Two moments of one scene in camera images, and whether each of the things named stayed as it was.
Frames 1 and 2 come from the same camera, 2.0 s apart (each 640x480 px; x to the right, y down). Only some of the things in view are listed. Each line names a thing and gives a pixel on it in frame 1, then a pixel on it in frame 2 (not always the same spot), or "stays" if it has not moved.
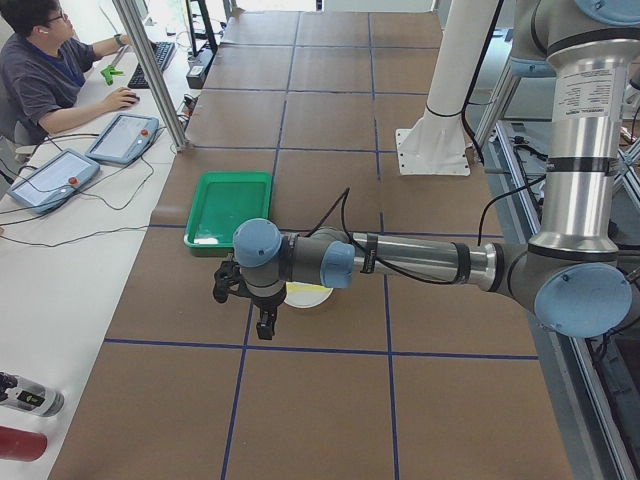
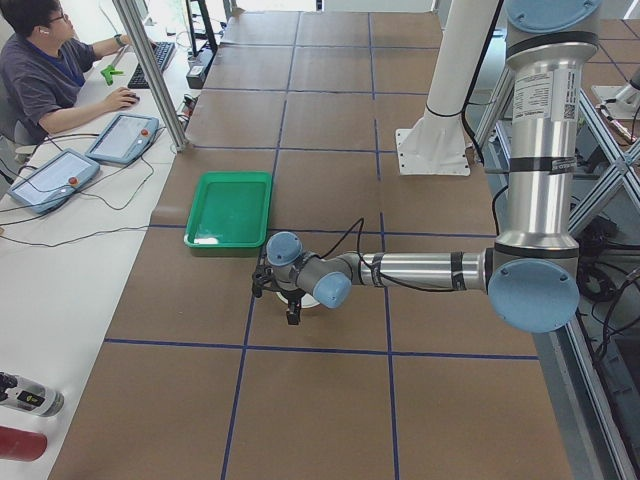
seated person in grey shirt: x=42 y=69 stays
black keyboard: x=162 y=52 stays
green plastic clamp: x=109 y=72 stays
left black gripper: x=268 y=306 → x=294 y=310
